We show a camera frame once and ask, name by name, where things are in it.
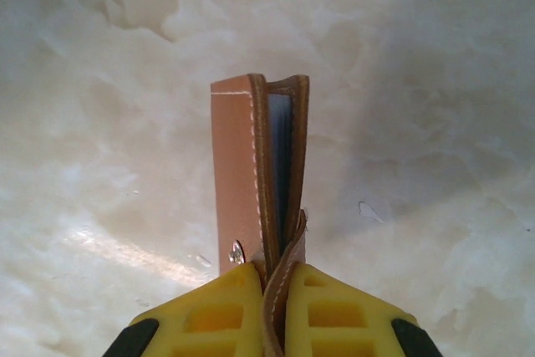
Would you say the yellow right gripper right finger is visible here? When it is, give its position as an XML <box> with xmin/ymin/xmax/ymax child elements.
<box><xmin>287</xmin><ymin>263</ymin><xmax>440</xmax><ymax>357</ymax></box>

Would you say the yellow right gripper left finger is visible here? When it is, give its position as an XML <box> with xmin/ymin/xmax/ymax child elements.
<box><xmin>104</xmin><ymin>262</ymin><xmax>266</xmax><ymax>357</ymax></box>

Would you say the brown leather card holder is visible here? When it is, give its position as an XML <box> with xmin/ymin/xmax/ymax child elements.
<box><xmin>210</xmin><ymin>74</ymin><xmax>313</xmax><ymax>357</ymax></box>

